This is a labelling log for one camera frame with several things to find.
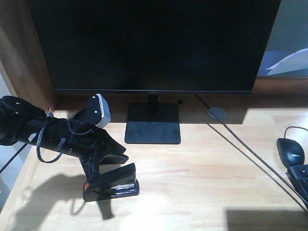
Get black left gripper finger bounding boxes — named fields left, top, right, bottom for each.
left=80, top=143, right=106, bottom=190
left=93, top=127, right=128, bottom=165

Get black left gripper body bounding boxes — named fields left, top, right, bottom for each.
left=18, top=109, right=100, bottom=161

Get black stapler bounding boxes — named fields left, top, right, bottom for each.
left=83, top=163, right=140, bottom=202

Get white paper sheets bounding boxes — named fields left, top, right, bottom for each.
left=267, top=48, right=308, bottom=76

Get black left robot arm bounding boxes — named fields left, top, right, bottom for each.
left=0, top=94, right=128, bottom=190

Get brown wooden desk side panel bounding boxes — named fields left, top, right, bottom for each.
left=0, top=0, right=58, bottom=111

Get black computer monitor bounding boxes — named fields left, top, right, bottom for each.
left=28, top=0, right=280, bottom=144

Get black computer mouse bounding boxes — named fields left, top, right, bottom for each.
left=276, top=126, right=308, bottom=168

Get black keyboard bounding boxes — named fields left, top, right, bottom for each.
left=286, top=165, right=308, bottom=207

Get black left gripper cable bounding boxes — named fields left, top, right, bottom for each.
left=36, top=112, right=97, bottom=164

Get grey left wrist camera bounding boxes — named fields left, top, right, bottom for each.
left=83, top=93, right=111, bottom=128

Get black monitor cable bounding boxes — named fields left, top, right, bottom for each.
left=195, top=93, right=308, bottom=214

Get grey desk cable grommet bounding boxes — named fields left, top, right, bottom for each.
left=206, top=107, right=227, bottom=120

